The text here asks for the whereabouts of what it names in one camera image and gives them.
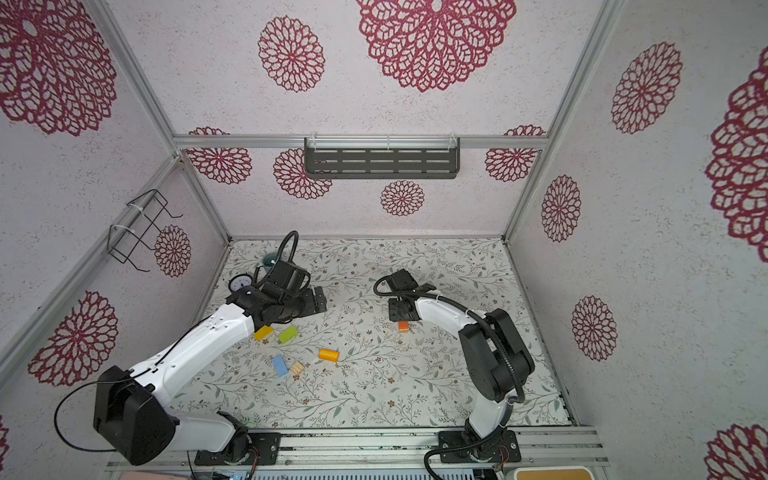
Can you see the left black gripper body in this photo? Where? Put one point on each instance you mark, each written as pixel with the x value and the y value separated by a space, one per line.
pixel 303 305

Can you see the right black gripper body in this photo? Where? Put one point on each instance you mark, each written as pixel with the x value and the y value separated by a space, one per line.
pixel 394 309

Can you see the lime green rectangular block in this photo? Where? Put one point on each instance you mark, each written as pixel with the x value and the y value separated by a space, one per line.
pixel 288 334

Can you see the orange cylinder block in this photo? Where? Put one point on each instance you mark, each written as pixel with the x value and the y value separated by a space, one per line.
pixel 329 355

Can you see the natural grooved wood cube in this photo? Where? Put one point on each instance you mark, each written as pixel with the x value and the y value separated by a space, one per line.
pixel 296 369

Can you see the light blue rectangular block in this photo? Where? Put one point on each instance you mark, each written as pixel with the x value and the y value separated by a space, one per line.
pixel 280 366

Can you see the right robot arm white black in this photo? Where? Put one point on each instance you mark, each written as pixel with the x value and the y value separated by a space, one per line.
pixel 497 359

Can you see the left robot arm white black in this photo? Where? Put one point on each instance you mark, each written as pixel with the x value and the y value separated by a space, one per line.
pixel 133 410

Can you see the yellow house-shaped block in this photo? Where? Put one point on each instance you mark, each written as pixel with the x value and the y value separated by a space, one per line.
pixel 263 333

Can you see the teal ceramic cup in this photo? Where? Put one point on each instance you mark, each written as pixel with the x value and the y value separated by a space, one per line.
pixel 271 259

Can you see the black alarm clock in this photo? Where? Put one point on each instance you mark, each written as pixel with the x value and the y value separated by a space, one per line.
pixel 239 282

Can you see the orange white box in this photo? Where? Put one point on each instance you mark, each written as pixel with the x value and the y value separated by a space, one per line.
pixel 553 473

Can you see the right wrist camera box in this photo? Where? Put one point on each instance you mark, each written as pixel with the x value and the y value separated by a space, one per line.
pixel 401 282

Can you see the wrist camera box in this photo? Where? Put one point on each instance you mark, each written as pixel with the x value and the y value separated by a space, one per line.
pixel 401 282
pixel 285 280

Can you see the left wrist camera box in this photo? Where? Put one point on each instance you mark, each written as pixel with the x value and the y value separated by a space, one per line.
pixel 285 280

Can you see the dark grey wall shelf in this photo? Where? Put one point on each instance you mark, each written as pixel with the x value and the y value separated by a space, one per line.
pixel 381 160

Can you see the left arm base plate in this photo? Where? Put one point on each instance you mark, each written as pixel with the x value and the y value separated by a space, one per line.
pixel 260 449

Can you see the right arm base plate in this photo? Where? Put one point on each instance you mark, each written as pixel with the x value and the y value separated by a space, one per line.
pixel 480 449

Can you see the black wire wall rack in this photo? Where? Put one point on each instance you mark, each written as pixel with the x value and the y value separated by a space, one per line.
pixel 148 215

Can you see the aluminium front rail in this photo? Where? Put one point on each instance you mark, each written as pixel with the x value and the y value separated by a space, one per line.
pixel 393 453

